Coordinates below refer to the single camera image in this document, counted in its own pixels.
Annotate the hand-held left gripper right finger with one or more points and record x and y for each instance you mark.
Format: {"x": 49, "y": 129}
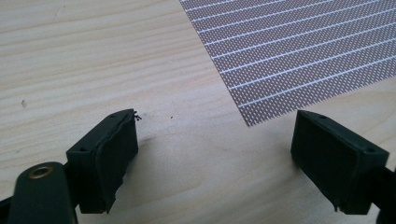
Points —
{"x": 330, "y": 161}

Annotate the brown woven striped placemat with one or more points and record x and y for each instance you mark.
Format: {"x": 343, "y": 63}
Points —
{"x": 289, "y": 53}

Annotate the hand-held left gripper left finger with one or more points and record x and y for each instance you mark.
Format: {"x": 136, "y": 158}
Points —
{"x": 102, "y": 165}

